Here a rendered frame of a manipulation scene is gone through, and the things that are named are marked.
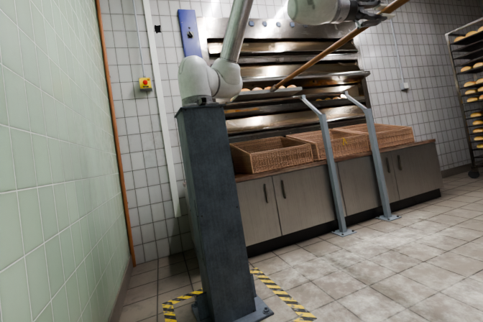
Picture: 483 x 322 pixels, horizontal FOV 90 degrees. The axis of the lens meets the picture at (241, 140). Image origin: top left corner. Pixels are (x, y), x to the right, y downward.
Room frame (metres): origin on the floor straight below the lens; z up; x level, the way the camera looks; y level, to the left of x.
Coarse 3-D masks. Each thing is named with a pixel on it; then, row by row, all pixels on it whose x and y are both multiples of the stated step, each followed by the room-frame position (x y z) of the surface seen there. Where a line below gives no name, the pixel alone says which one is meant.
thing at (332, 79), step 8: (248, 80) 2.23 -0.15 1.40; (256, 80) 2.26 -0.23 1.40; (264, 80) 2.29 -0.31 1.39; (272, 80) 2.33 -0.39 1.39; (280, 80) 2.37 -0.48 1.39; (296, 80) 2.45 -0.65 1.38; (304, 80) 2.50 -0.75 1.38; (312, 80) 2.55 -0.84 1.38; (320, 80) 2.59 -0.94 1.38; (328, 80) 2.65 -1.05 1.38; (336, 80) 2.70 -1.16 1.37; (344, 80) 2.75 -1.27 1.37; (352, 80) 2.81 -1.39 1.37; (360, 80) 2.87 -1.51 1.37; (248, 88) 2.39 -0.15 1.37
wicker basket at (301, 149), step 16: (240, 144) 2.29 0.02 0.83; (256, 144) 2.33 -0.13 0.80; (272, 144) 2.38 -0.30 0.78; (288, 144) 2.33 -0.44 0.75; (304, 144) 1.99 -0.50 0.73; (240, 160) 2.03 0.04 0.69; (256, 160) 1.83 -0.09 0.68; (272, 160) 1.89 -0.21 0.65; (288, 160) 1.93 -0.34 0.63; (304, 160) 1.98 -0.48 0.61
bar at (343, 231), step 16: (288, 96) 2.10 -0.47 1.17; (304, 96) 2.15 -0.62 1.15; (320, 112) 1.99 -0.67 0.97; (368, 112) 2.09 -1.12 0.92; (368, 128) 2.12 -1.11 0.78; (336, 176) 1.95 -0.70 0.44; (336, 192) 1.94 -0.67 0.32; (384, 192) 2.09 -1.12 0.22; (336, 208) 1.96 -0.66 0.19; (384, 208) 2.12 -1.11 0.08
